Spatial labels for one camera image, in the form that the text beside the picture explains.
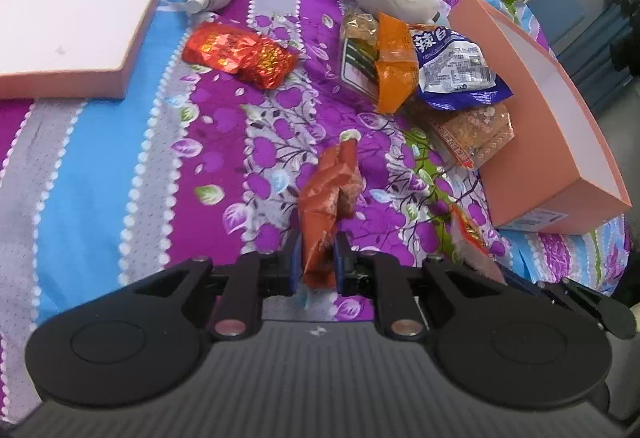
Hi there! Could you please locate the orange-red snack packet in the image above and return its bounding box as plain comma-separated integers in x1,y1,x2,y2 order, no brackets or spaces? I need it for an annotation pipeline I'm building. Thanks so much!
297,139,363,289

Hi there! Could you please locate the pink shoe box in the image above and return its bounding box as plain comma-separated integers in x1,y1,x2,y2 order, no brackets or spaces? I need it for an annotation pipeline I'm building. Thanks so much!
449,0,631,235

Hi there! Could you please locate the clear crispy snack packet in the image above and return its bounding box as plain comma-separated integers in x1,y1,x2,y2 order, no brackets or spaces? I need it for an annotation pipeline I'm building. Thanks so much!
341,8,378,48

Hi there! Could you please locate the pink box lid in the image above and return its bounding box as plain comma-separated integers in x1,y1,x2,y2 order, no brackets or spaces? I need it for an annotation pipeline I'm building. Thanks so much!
1,0,160,100

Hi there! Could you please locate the red foil tea packet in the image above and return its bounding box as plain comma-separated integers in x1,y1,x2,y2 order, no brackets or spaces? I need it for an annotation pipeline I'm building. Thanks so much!
182,22,298,90

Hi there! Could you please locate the clear rice cracker packet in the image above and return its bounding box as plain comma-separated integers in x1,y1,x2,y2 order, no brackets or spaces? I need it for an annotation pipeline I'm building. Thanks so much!
428,103,514,170

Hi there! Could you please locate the blue white snack bag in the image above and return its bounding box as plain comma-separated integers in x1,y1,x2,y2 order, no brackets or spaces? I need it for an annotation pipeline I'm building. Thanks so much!
409,25,512,112

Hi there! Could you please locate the green white snack packet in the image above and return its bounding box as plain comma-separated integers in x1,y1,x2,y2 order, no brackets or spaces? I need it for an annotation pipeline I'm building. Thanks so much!
340,38,378,104

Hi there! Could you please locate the orange snack bag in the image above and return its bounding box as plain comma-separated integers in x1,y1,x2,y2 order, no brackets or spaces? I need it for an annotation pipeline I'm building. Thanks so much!
375,13,418,114

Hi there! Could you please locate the blue chair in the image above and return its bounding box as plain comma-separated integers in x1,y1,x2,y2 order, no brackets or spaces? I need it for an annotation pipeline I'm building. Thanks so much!
527,0,585,46

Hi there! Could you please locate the red clear snack packet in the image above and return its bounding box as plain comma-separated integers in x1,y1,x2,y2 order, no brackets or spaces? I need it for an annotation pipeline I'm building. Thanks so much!
450,205,506,284

